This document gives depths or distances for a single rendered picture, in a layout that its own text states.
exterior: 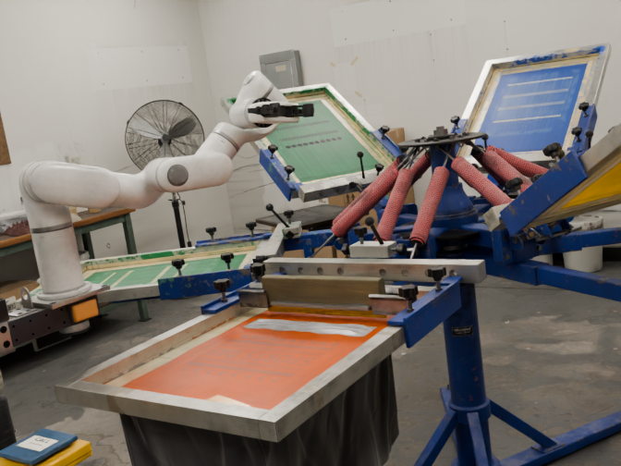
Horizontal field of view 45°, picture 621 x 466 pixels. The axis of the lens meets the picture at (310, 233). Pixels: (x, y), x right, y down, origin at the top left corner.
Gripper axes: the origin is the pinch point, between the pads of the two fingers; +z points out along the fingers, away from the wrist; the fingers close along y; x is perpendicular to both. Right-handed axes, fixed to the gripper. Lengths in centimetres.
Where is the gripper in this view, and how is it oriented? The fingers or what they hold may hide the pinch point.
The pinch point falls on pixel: (294, 109)
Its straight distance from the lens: 176.4
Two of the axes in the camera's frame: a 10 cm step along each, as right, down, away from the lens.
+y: -8.5, 0.7, -5.2
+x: -0.1, -9.9, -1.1
